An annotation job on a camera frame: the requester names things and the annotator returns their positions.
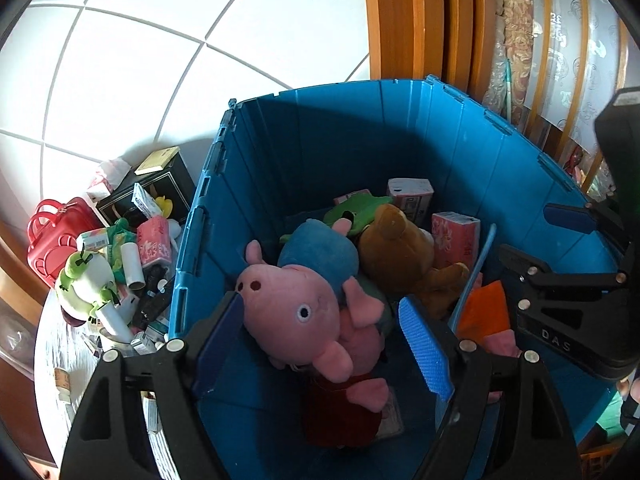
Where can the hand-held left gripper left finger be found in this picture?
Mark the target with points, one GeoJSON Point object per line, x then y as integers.
{"type": "Point", "coordinates": [220, 345]}

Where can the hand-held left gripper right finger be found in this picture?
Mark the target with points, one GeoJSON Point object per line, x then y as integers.
{"type": "Point", "coordinates": [425, 350]}

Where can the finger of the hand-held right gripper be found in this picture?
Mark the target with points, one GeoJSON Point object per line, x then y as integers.
{"type": "Point", "coordinates": [530, 270]}
{"type": "Point", "coordinates": [570, 215]}

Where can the light blue plastic stick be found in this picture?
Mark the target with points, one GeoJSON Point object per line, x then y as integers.
{"type": "Point", "coordinates": [475, 270]}

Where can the pink pig plush orange dress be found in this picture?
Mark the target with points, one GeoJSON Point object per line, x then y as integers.
{"type": "Point", "coordinates": [482, 310]}

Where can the pink pig plush red dress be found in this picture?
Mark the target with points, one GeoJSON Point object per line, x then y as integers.
{"type": "Point", "coordinates": [290, 305]}

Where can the pink tissue pack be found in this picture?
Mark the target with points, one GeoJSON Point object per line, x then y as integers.
{"type": "Point", "coordinates": [152, 240]}
{"type": "Point", "coordinates": [455, 240]}
{"type": "Point", "coordinates": [350, 196]}
{"type": "Point", "coordinates": [410, 195]}

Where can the pink pig plush blue shirt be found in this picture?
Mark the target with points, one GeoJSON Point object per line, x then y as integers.
{"type": "Point", "coordinates": [315, 250]}

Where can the green frog plush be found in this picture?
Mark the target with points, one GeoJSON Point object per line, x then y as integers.
{"type": "Point", "coordinates": [355, 210]}
{"type": "Point", "coordinates": [85, 280]}

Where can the blue plastic crate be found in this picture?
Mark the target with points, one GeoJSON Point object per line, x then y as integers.
{"type": "Point", "coordinates": [350, 135]}

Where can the long black tube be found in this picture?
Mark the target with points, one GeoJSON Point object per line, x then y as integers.
{"type": "Point", "coordinates": [150, 302]}

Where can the green cloth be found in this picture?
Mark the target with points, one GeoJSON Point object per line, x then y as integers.
{"type": "Point", "coordinates": [610, 412]}

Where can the brown bear plush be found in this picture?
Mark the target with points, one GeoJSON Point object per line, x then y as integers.
{"type": "Point", "coordinates": [395, 250]}

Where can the white paper roll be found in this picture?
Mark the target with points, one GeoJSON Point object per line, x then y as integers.
{"type": "Point", "coordinates": [112, 319]}

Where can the white cylinder bottle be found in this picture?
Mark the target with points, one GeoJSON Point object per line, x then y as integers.
{"type": "Point", "coordinates": [132, 265]}

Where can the green patterned pouch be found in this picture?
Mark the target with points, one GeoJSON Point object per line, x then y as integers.
{"type": "Point", "coordinates": [119, 245]}

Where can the teal thin pole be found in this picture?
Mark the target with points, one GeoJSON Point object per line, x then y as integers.
{"type": "Point", "coordinates": [508, 85]}

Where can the white blue plastic packet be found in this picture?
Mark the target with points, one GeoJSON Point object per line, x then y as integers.
{"type": "Point", "coordinates": [145, 202]}

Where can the small brown jar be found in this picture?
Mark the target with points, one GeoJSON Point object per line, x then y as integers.
{"type": "Point", "coordinates": [62, 382]}

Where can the colourful printed carton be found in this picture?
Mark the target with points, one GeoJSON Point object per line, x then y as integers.
{"type": "Point", "coordinates": [92, 240]}

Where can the frosted glass sliding door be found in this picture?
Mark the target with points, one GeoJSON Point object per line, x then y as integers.
{"type": "Point", "coordinates": [580, 50]}

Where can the black box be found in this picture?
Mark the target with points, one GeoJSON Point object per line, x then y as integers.
{"type": "Point", "coordinates": [170, 185]}

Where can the yellow sticky note pad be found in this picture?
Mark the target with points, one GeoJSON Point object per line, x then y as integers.
{"type": "Point", "coordinates": [157, 160]}

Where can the red toy suitcase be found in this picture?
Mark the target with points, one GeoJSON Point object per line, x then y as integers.
{"type": "Point", "coordinates": [55, 240]}

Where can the rolled patterned carpet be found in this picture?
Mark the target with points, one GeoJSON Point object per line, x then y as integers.
{"type": "Point", "coordinates": [515, 25]}

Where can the white tissue packet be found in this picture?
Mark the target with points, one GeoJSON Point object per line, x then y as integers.
{"type": "Point", "coordinates": [107, 177]}

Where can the white padded headboard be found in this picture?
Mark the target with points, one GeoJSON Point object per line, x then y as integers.
{"type": "Point", "coordinates": [175, 35]}

